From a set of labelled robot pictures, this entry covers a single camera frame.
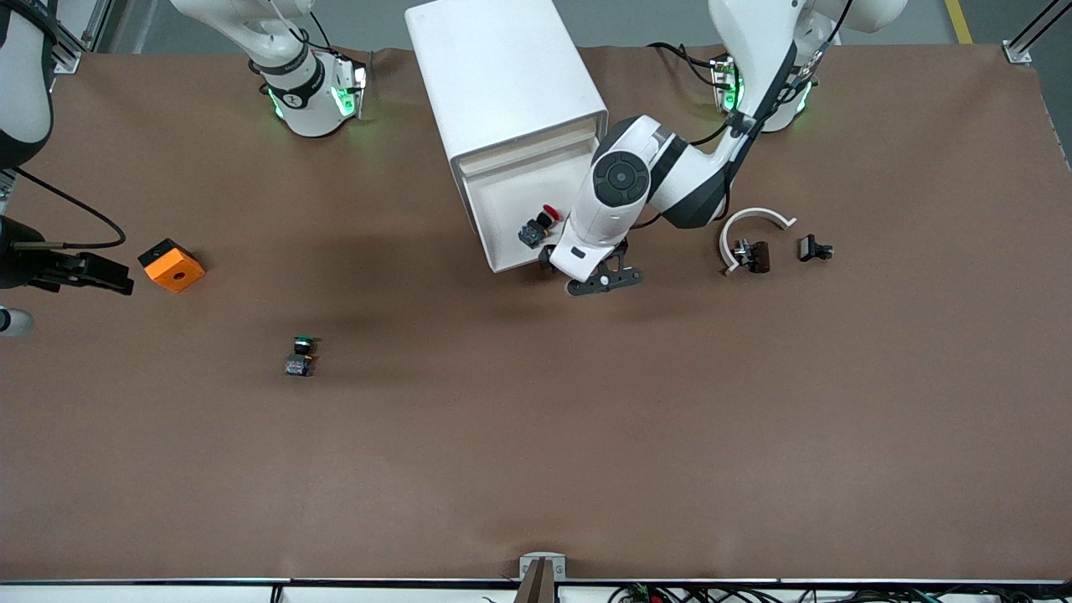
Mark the red push button switch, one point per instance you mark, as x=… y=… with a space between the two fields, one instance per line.
x=531 y=232

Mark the white table edge rail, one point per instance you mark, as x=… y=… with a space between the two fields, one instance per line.
x=167 y=591

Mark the small metal table bracket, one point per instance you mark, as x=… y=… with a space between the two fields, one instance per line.
x=543 y=563

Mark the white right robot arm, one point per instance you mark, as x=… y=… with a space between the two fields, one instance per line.
x=310 y=92

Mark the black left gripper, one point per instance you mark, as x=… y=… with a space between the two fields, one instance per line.
x=543 y=260

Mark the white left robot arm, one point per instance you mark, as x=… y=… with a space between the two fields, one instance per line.
x=599 y=226

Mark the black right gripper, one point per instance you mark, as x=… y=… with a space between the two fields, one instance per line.
x=23 y=265

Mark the green push button switch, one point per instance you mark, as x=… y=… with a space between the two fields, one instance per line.
x=299 y=364

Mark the small black electrical component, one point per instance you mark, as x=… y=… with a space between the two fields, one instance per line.
x=808 y=248

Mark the orange box with black base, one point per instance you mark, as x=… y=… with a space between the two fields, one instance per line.
x=176 y=270

